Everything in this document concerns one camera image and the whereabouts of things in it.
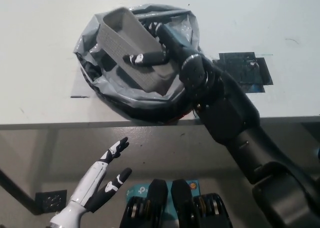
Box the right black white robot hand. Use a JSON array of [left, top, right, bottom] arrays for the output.
[[123, 21, 200, 71]]

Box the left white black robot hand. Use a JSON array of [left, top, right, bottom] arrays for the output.
[[68, 137, 133, 213]]

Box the grey perforated rectangular basket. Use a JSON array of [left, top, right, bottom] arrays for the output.
[[98, 6, 176, 97]]

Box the grey plastic bag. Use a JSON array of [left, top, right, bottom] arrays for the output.
[[72, 3, 208, 125]]

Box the black tape patch on table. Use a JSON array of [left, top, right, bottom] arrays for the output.
[[212, 51, 274, 94]]

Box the black table leg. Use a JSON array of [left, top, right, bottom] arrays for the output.
[[0, 167, 40, 215]]

